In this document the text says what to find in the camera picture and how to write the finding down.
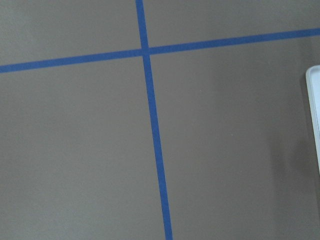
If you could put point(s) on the white rectangular tray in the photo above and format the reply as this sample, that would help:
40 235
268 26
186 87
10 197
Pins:
312 76

